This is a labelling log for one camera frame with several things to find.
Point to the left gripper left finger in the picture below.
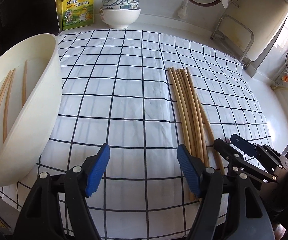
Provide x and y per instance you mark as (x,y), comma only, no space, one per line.
(94,168)

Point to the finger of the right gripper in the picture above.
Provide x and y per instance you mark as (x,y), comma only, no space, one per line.
(268,157)
(237,163)

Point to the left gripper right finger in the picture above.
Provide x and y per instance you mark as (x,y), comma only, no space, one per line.
(192,168)

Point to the checkered white cloth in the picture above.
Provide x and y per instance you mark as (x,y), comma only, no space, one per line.
(116,90)

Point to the metal rack stand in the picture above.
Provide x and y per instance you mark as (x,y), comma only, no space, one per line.
(234,36)

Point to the large white basin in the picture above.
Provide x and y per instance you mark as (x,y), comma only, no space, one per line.
(30,126)

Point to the white cutting board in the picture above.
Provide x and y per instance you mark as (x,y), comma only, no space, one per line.
(263,18)

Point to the white bowl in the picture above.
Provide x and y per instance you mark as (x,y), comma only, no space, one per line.
(119,18)

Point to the yellow detergent pouch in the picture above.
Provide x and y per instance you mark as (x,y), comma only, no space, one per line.
(77,13)

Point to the blue patterned bowl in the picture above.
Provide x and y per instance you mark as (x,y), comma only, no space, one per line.
(120,4)

